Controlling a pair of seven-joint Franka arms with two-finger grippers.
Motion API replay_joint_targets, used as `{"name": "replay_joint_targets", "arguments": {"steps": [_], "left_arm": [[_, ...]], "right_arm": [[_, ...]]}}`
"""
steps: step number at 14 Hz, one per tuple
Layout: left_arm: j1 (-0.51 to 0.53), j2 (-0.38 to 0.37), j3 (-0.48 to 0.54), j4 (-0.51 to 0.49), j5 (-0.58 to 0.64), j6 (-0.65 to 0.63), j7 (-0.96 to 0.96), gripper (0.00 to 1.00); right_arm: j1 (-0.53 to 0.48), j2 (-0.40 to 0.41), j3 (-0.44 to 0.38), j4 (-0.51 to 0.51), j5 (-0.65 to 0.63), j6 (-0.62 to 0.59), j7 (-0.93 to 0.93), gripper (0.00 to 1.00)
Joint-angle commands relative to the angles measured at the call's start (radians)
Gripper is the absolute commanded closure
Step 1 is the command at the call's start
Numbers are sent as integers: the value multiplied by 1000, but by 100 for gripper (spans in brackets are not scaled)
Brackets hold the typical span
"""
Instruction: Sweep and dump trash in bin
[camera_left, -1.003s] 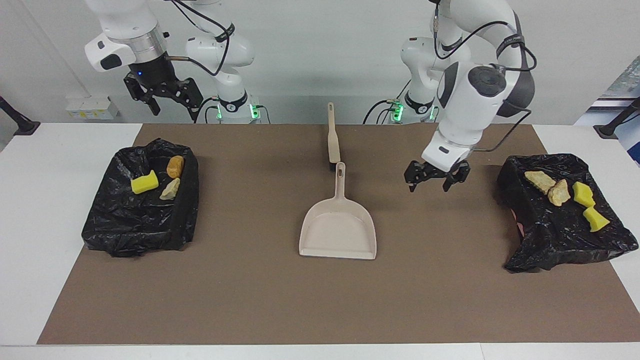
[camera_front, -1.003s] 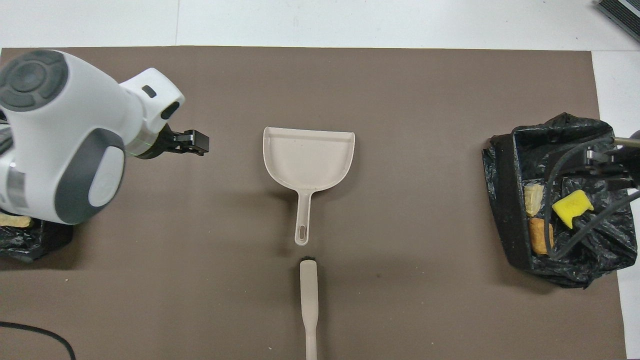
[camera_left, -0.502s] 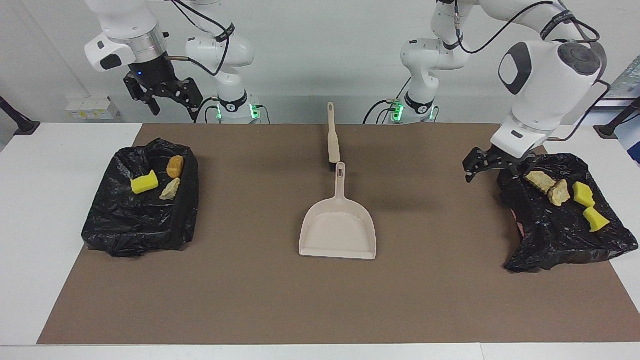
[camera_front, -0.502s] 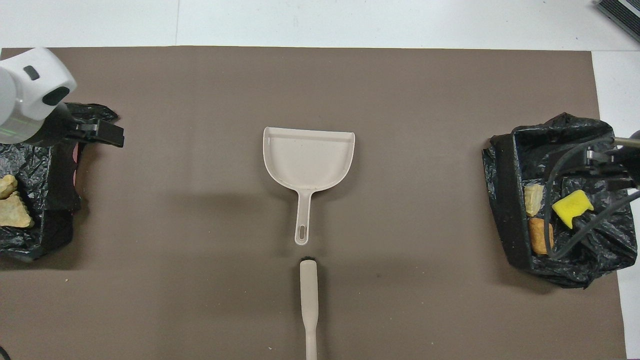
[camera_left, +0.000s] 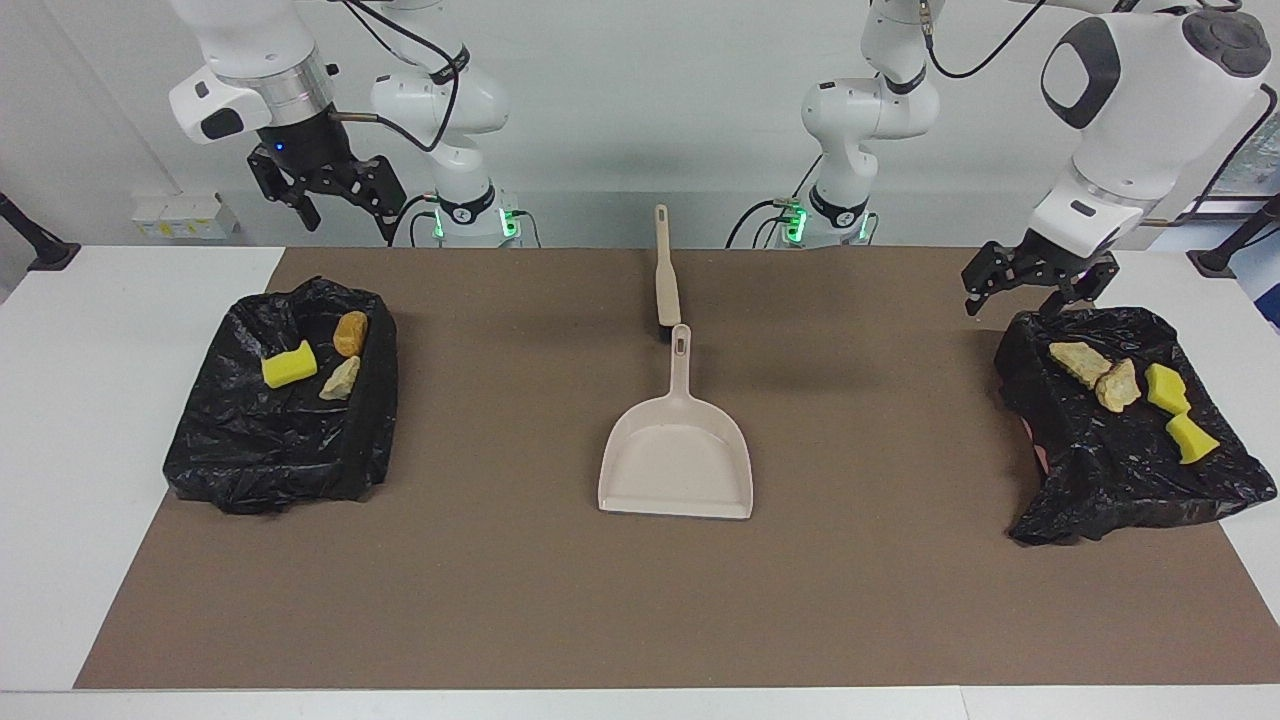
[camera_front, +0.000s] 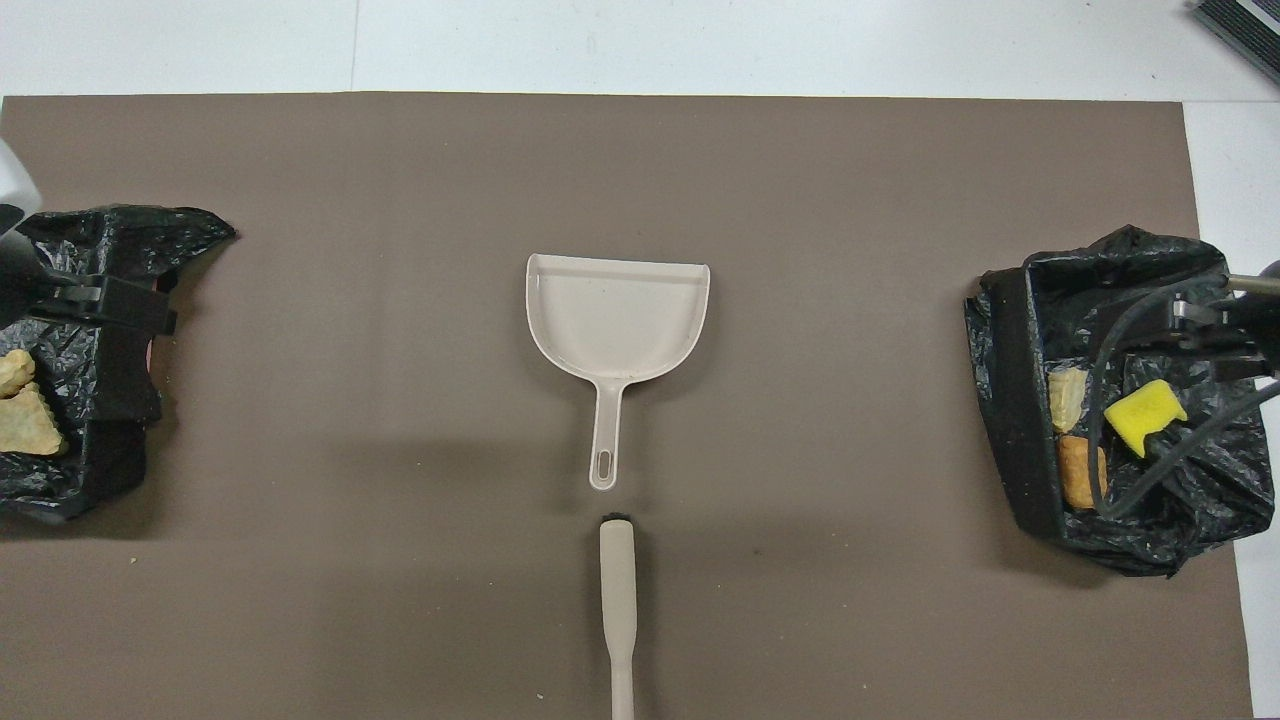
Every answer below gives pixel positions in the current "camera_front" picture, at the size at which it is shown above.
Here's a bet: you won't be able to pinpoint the brown bread roll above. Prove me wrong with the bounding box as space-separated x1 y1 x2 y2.
1058 435 1109 511

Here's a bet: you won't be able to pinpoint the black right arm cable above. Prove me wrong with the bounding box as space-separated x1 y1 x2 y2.
1088 282 1280 518

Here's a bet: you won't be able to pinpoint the striped croissant piece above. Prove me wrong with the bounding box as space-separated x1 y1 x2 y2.
0 348 37 399
1047 366 1089 434
0 385 67 458

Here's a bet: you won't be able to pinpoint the black trash bag bin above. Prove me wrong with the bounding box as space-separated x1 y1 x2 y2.
0 205 238 524
964 224 1277 578

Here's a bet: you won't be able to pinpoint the dark ribbed panel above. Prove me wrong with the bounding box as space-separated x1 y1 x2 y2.
1190 0 1280 59

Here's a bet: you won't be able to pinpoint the yellow sponge piece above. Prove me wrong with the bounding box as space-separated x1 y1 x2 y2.
1103 378 1190 459

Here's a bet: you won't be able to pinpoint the beige plastic dustpan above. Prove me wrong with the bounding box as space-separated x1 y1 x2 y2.
525 253 712 492

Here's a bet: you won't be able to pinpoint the brown table mat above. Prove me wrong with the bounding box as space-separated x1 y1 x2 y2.
0 93 1253 720

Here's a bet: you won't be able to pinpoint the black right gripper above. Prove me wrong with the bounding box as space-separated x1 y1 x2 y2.
1125 290 1280 379

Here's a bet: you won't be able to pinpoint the beige hand brush black bristles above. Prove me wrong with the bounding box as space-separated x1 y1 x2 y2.
599 514 638 720

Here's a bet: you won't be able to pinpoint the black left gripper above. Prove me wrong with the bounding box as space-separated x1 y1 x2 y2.
40 274 179 337

